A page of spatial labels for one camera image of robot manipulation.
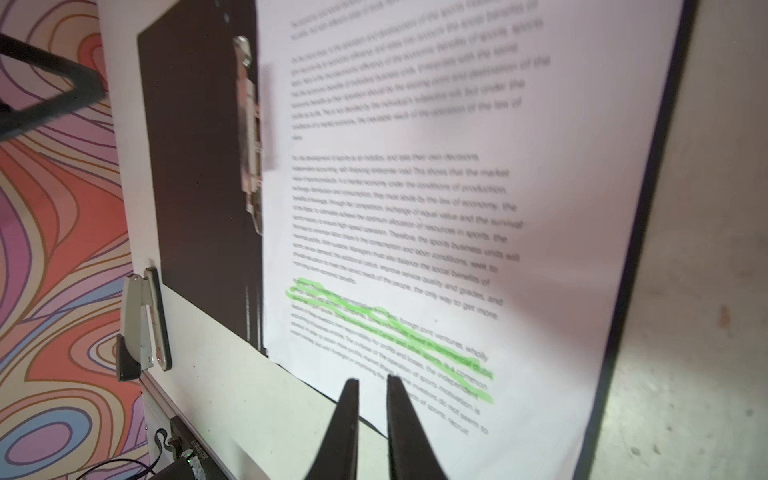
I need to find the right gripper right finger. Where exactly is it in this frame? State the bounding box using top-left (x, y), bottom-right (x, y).
top-left (386, 375), bottom-right (448, 480)

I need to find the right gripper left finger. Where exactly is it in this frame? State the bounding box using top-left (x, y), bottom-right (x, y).
top-left (305, 379), bottom-right (359, 480)

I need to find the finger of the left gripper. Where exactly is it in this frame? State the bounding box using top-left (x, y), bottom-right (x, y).
top-left (1, 34), bottom-right (106, 142)

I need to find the blue file folder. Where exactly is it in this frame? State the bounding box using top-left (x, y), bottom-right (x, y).
top-left (136, 0), bottom-right (700, 480)

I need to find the stack of printed papers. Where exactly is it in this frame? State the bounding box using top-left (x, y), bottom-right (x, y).
top-left (254, 0), bottom-right (685, 480)

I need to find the black grey stapler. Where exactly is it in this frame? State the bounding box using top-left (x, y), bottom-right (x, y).
top-left (116, 266), bottom-right (173, 382)

